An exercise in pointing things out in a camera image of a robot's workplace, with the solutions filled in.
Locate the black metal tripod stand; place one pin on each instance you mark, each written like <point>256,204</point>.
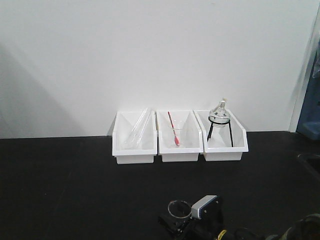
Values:
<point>229,132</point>

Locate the glass alcohol lamp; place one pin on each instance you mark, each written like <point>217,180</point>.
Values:
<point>219,116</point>

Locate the red glass dropper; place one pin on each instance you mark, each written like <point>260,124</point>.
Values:
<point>177,141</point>

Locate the right white storage bin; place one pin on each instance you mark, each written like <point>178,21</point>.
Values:
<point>218,148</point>

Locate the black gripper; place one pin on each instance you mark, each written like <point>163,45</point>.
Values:
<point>209,228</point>

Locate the clear glass beaker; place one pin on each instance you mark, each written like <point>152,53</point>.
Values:
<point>179,209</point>

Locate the small beaker in bin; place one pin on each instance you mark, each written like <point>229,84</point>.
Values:
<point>183,138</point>

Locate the clear glass tubes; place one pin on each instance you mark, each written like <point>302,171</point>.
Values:
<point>135,137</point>

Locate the middle white storage bin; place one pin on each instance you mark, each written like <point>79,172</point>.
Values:
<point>194,144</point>

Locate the white storage bin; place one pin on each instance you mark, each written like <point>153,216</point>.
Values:
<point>124,122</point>
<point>218,148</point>
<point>194,144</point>

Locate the left white storage bin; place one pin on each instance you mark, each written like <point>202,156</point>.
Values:
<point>124,122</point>

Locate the blue equipment at right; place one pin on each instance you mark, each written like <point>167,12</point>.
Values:
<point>309,119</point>

